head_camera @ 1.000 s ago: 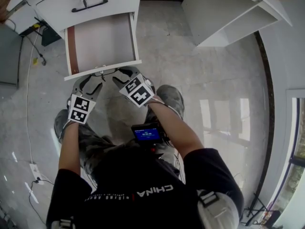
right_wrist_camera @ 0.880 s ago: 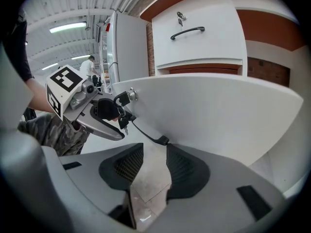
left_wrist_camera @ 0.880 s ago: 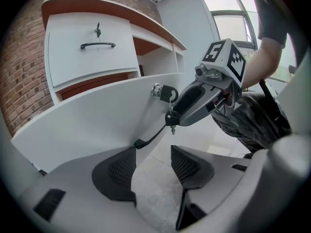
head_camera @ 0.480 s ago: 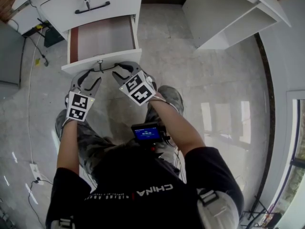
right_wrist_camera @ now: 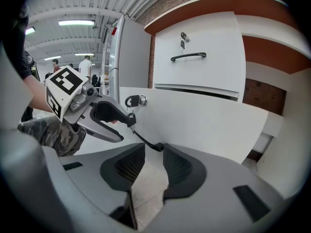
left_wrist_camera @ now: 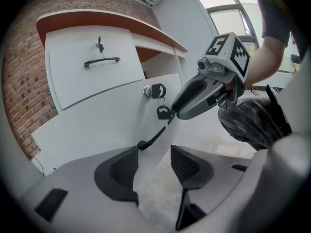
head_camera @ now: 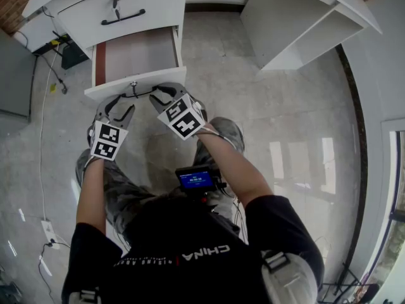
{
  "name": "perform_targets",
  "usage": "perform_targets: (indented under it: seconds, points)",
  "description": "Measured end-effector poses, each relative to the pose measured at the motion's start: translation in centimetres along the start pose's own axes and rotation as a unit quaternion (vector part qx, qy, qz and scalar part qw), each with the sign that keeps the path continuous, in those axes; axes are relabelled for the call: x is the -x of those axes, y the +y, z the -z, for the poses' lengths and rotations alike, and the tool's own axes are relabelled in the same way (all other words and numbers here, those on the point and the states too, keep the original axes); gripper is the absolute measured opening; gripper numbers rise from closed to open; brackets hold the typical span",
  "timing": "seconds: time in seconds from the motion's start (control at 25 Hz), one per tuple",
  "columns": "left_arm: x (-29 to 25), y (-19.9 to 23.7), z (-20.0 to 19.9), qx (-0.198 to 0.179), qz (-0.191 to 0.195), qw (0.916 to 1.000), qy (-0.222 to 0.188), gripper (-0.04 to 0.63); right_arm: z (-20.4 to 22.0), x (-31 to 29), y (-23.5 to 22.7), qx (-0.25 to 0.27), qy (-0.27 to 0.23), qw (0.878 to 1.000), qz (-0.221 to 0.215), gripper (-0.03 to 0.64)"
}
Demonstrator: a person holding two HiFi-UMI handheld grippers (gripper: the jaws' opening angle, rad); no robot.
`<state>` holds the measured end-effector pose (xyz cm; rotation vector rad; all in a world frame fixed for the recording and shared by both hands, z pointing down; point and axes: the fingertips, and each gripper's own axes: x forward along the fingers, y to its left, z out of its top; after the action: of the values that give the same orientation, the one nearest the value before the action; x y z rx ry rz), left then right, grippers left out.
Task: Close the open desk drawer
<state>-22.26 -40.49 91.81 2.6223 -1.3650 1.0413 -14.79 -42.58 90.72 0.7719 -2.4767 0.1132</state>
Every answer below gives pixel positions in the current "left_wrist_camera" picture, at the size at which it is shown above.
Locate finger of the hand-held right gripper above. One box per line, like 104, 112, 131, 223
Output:
171, 76, 221, 112
178, 84, 228, 121

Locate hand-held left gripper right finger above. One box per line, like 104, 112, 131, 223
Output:
170, 145, 255, 233

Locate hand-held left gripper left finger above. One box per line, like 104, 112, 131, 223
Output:
20, 146, 177, 233

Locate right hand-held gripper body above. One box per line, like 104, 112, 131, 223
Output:
196, 32, 251, 113

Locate white cabinet drawer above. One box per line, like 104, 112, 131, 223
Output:
31, 72, 188, 194

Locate person's right forearm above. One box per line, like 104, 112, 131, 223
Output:
244, 34, 291, 87

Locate white closed drawer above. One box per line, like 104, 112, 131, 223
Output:
45, 25, 146, 111

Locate white desk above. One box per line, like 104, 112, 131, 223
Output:
36, 8, 190, 111

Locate black key fob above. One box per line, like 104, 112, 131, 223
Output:
156, 105, 171, 120

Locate camouflage trousers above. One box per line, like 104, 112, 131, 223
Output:
217, 95, 292, 151

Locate black printed T-shirt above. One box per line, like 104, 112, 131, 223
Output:
255, 0, 307, 48

